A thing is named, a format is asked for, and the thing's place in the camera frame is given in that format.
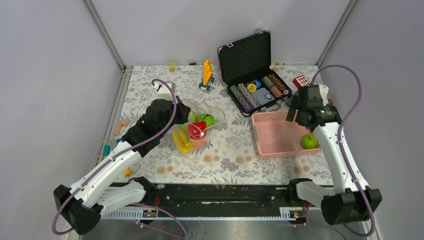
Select pink plastic basket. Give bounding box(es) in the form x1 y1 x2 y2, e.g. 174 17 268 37
251 111 322 160

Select yellow toy bananas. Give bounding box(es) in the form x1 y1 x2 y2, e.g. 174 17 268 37
172 128 194 154

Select clear pink zip bag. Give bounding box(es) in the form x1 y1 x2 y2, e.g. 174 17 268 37
171 101 226 154

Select red toy pepper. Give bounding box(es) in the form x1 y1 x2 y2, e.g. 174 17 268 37
187 121 207 140

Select black poker chip case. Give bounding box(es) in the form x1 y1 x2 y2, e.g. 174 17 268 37
217 29 294 117

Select green toy cabbage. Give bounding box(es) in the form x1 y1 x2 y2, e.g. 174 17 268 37
188 111 198 123

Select toy peach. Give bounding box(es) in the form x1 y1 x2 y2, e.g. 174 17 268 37
191 139 208 149

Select green toy watermelon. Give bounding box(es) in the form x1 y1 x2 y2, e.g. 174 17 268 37
196 113 215 128

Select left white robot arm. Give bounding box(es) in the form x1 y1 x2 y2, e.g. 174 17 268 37
51 98 191 236

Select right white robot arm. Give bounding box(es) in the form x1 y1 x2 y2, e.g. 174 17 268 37
286 84 382 225

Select grey building baseplate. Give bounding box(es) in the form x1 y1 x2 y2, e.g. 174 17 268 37
285 93 299 108

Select red window block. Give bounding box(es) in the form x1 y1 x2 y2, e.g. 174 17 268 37
292 75 311 88

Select yellow toy crane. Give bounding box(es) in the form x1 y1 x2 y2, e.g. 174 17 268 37
198 60 215 91

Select teal block at edge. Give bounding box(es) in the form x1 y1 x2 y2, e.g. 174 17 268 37
102 144 111 158

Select yellow small block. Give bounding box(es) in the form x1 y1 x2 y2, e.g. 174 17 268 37
123 168 133 178

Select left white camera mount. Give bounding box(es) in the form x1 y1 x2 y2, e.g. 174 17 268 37
153 81 176 101

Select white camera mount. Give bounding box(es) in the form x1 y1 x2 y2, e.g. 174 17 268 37
153 81 176 101
318 84 329 100

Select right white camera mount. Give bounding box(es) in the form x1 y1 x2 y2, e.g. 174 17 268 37
318 84 329 100

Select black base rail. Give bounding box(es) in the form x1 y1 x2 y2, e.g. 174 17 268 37
128 177 307 218

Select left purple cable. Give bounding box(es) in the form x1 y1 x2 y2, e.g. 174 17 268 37
51 78 189 240

